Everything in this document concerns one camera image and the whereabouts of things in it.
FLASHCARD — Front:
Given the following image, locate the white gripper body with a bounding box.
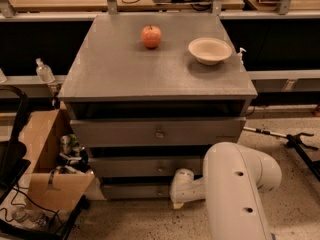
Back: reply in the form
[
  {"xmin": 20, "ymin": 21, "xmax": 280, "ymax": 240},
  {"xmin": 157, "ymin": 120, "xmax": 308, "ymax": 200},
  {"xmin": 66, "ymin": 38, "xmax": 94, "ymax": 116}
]
[{"xmin": 169, "ymin": 168, "xmax": 205, "ymax": 204}]

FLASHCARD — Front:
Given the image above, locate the grey bottom drawer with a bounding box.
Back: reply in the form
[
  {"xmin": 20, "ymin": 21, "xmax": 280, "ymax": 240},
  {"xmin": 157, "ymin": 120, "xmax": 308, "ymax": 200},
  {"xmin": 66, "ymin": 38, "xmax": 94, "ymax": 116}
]
[{"xmin": 101, "ymin": 183, "xmax": 169, "ymax": 200}]

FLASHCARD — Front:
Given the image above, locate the grey drawer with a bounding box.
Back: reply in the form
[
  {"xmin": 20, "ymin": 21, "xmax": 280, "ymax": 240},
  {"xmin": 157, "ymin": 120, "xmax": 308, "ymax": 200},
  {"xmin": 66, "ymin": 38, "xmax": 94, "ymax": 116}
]
[
  {"xmin": 70, "ymin": 117, "xmax": 246, "ymax": 147},
  {"xmin": 101, "ymin": 183, "xmax": 169, "ymax": 200},
  {"xmin": 89, "ymin": 156, "xmax": 204, "ymax": 178}
]

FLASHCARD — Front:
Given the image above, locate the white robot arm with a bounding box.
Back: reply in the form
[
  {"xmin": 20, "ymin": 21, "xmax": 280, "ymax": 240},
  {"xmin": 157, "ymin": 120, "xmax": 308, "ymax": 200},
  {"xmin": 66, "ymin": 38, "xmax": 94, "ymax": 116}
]
[{"xmin": 170, "ymin": 142, "xmax": 282, "ymax": 240}]

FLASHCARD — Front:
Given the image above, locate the grey top drawer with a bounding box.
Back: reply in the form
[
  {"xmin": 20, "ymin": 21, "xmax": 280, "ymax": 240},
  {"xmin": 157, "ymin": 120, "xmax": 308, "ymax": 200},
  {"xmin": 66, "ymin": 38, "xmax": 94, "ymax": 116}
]
[{"xmin": 70, "ymin": 117, "xmax": 246, "ymax": 147}]

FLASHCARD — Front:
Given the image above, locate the grey middle drawer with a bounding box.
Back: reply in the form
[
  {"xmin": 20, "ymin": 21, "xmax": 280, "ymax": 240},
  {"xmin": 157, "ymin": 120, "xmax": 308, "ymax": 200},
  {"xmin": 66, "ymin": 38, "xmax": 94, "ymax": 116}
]
[{"xmin": 89, "ymin": 156, "xmax": 204, "ymax": 178}]

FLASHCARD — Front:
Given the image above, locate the grey wooden drawer cabinet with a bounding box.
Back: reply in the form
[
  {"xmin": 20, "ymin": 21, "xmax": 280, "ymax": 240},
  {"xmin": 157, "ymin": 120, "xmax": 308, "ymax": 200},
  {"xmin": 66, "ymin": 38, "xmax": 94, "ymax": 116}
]
[{"xmin": 59, "ymin": 13, "xmax": 257, "ymax": 200}]

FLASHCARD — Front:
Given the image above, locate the clutter inside cardboard box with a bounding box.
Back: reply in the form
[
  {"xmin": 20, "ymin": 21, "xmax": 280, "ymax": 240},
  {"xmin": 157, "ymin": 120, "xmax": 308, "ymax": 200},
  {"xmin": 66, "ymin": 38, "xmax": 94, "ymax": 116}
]
[{"xmin": 56, "ymin": 134, "xmax": 91, "ymax": 174}]

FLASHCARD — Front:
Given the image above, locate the black stand with metal pole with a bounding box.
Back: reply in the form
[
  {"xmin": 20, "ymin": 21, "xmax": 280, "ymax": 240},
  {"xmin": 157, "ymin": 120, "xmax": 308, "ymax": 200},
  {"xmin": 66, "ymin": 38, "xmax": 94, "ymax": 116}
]
[{"xmin": 244, "ymin": 127, "xmax": 320, "ymax": 181}]

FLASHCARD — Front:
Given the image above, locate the brown cardboard box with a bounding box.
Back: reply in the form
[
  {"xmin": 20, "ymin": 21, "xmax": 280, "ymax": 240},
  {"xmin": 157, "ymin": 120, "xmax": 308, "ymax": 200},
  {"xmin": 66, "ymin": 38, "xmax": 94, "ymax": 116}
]
[{"xmin": 20, "ymin": 110, "xmax": 94, "ymax": 211}]

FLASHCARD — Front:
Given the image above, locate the small white pump bottle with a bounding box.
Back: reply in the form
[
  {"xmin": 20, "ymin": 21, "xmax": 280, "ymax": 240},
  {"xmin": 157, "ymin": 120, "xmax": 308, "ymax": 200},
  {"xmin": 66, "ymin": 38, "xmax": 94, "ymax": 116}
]
[{"xmin": 237, "ymin": 47, "xmax": 247, "ymax": 65}]

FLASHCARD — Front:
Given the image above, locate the white paper bowl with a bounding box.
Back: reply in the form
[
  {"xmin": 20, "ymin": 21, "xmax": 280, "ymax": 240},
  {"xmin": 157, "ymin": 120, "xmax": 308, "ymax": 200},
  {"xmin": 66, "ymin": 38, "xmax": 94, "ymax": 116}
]
[{"xmin": 188, "ymin": 38, "xmax": 232, "ymax": 65}]

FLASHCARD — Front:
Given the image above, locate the red apple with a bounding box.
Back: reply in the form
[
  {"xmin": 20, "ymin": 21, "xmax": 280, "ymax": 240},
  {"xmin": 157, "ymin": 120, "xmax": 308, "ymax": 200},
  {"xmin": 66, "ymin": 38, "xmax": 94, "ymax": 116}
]
[{"xmin": 141, "ymin": 25, "xmax": 162, "ymax": 49}]

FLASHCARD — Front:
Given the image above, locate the black chair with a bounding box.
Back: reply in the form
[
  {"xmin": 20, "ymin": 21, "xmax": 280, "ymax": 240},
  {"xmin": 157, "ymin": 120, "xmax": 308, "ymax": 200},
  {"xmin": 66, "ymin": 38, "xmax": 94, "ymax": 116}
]
[{"xmin": 0, "ymin": 85, "xmax": 31, "ymax": 204}]

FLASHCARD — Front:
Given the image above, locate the clear sanitizer bottle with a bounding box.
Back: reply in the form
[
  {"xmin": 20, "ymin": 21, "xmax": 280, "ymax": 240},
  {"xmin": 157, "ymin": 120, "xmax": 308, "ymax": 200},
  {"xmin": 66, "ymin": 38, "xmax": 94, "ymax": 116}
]
[{"xmin": 36, "ymin": 58, "xmax": 55, "ymax": 84}]

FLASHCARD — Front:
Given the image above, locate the black floor cable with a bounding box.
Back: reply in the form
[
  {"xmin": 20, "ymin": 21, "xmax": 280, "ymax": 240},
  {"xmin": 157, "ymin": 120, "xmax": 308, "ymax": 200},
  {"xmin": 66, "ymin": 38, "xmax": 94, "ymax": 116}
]
[{"xmin": 0, "ymin": 183, "xmax": 68, "ymax": 235}]

